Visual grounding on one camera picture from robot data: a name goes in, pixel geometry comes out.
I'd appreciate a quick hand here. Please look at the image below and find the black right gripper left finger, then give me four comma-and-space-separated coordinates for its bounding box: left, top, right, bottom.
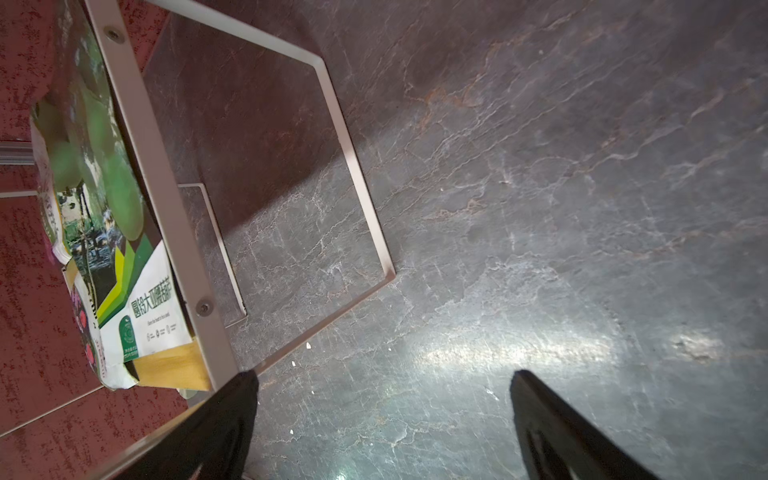
117, 370, 259, 479

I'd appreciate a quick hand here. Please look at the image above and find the white wooden two-tier shelf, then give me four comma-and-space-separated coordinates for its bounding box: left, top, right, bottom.
86, 1, 381, 479

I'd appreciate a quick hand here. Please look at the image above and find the green lawn seed bag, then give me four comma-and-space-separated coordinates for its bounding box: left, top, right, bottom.
30, 1, 192, 390

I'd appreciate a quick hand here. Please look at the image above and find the pink flower seed bag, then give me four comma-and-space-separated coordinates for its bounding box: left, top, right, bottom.
45, 239, 98, 375

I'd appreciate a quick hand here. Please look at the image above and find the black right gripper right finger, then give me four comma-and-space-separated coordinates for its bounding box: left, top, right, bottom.
510, 370, 656, 479

